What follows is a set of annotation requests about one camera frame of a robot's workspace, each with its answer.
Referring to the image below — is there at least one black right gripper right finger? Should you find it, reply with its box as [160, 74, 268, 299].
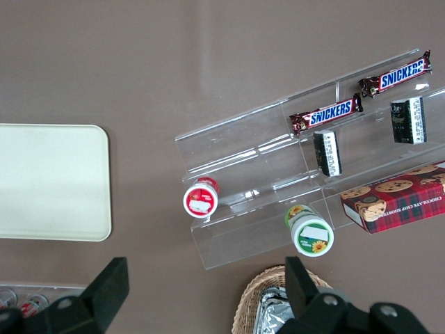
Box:
[277, 256, 353, 334]

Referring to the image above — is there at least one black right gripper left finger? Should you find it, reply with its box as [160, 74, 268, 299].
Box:
[23, 257, 131, 334]

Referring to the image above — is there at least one red lidded yogurt cup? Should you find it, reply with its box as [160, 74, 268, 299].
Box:
[182, 175, 220, 219]

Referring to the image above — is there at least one cream plastic tray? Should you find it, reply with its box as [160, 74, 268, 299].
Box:
[0, 123, 113, 243]

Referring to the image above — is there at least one green lidded yogurt cup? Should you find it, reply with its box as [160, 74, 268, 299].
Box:
[284, 204, 336, 258]

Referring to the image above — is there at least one clear acrylic bottle rack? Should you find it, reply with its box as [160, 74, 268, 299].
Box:
[0, 280, 88, 319]

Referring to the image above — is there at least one clear acrylic stepped shelf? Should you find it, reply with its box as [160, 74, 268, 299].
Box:
[174, 48, 445, 271]

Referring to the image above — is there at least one Snickers bar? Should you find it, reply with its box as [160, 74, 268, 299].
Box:
[357, 49, 433, 100]
[289, 93, 364, 136]

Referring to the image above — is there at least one red cola bottle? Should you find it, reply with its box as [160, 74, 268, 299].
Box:
[0, 288, 18, 311]
[19, 294, 50, 319]

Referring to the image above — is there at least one red tartan cookie box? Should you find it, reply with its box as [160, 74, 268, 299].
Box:
[340, 160, 445, 235]

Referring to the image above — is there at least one oval light wicker basket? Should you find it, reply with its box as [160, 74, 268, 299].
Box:
[231, 265, 335, 334]

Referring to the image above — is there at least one small black chocolate box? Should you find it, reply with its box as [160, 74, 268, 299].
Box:
[389, 96, 428, 145]
[312, 129, 343, 178]

